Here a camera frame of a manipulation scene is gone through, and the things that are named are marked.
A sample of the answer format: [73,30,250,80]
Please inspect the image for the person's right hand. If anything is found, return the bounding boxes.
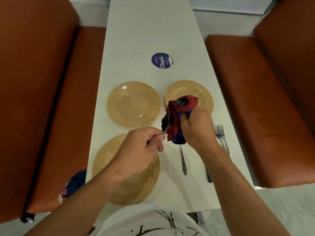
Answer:
[180,107,220,154]

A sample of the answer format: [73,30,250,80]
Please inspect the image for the person's left hand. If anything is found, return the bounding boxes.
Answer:
[111,127,166,182]

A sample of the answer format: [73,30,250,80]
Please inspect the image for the red and blue cloth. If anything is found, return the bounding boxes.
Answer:
[161,95,199,145]

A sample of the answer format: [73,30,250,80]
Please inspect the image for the plain silver spoon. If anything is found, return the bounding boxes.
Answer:
[161,112,172,137]

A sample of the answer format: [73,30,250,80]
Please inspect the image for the person's right forearm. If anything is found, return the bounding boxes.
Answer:
[199,141,292,236]

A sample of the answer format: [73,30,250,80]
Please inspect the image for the person's left forearm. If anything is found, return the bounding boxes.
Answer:
[25,167,139,236]

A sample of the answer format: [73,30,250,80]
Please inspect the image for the tan round plate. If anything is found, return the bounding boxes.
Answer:
[92,133,160,206]
[164,80,214,115]
[107,81,161,128]

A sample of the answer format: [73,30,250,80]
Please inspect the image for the silver fork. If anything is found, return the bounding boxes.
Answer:
[219,124,234,163]
[215,125,227,149]

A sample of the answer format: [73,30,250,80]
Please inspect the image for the purple round sticker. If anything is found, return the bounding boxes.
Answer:
[151,52,176,69]

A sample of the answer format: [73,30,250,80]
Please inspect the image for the orange padded bench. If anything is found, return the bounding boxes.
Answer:
[205,0,315,189]
[0,0,107,224]

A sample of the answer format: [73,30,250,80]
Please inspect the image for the white shirt with black print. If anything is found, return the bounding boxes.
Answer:
[94,204,210,236]

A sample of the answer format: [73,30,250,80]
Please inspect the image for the dark blue floral fabric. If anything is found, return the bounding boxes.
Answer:
[58,170,87,203]

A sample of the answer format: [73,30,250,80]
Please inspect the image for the black fabric scrap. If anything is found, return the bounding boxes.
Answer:
[20,212,35,224]

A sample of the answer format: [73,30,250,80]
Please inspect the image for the ornate-handled silver cutlery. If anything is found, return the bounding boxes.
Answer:
[179,144,188,176]

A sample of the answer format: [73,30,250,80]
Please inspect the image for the dark-handled cutlery piece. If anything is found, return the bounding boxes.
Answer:
[204,164,213,184]

